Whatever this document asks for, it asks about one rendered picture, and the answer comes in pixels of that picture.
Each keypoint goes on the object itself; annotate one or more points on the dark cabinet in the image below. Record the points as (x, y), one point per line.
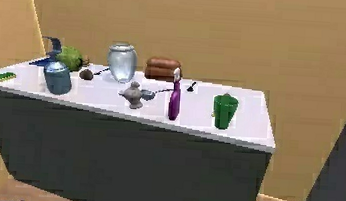
(338, 168)

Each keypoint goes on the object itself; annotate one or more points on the brown potato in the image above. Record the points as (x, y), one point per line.
(86, 74)

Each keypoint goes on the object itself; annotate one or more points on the brown bread loaf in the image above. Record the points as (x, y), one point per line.
(161, 69)

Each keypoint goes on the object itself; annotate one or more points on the grey genie lamp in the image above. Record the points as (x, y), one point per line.
(134, 94)

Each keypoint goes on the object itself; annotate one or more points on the blue flat plate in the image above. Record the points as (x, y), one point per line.
(39, 61)

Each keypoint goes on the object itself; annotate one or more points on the green mug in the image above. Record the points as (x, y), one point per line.
(224, 111)

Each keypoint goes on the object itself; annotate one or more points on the small black scoop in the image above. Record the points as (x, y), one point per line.
(191, 87)

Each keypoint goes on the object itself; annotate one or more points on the blue metal kettle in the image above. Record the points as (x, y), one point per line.
(57, 74)

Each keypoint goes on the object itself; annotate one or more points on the green lettuce head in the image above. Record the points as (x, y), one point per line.
(70, 58)

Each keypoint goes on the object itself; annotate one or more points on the black ladle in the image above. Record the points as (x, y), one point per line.
(152, 93)

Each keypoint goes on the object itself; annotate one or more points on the black spoon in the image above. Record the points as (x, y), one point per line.
(101, 71)

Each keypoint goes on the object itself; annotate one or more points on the green sponge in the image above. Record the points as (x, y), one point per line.
(1, 77)

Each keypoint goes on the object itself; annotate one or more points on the silver glass vase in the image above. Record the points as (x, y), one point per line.
(122, 63)

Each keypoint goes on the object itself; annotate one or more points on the purple spray bottle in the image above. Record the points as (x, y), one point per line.
(174, 100)

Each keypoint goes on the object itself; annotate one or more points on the dark counter with white top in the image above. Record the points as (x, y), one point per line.
(117, 158)

